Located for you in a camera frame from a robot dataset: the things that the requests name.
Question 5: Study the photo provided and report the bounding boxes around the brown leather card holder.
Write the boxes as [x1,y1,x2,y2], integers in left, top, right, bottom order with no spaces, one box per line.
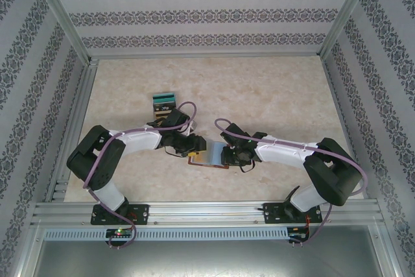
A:
[187,141,230,171]

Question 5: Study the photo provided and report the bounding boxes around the purple cable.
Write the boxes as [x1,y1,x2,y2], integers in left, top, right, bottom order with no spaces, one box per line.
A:
[84,101,199,251]
[215,117,369,249]

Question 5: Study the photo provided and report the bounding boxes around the aluminium mounting rail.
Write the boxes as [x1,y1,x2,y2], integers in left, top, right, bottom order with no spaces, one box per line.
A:
[30,200,382,226]

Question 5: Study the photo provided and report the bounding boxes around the teal card with black stripe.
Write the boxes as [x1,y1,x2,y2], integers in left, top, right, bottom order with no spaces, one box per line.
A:
[152,92,178,103]

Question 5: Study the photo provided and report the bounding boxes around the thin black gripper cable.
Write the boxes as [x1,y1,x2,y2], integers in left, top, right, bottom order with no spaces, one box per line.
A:
[239,159,257,173]
[163,145,184,159]

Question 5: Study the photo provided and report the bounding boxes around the aluminium frame cross beam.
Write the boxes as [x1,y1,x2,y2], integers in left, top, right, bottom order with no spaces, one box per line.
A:
[87,52,325,61]

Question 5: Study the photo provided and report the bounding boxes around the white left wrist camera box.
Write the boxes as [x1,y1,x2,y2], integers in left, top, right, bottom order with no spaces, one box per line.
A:
[184,120,199,136]

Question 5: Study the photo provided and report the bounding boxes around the grey metal panel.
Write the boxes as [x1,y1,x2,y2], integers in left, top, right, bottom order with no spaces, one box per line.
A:
[19,224,401,277]

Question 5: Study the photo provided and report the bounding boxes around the aluminium frame post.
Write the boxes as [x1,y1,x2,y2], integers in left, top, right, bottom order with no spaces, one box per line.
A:
[319,0,380,57]
[25,0,93,64]

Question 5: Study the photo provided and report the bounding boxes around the black VIP card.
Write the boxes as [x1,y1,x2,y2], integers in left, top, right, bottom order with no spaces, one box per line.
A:
[152,102,178,112]

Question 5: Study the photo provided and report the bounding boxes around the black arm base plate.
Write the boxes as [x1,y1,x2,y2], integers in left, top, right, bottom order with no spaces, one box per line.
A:
[90,204,150,226]
[263,202,324,225]

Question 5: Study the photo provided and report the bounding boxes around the slotted grey cable duct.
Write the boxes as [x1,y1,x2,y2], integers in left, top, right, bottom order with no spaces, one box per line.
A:
[43,226,290,242]

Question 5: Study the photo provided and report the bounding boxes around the small controller board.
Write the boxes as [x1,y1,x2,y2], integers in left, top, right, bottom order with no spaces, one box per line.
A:
[106,228,134,239]
[287,227,311,243]

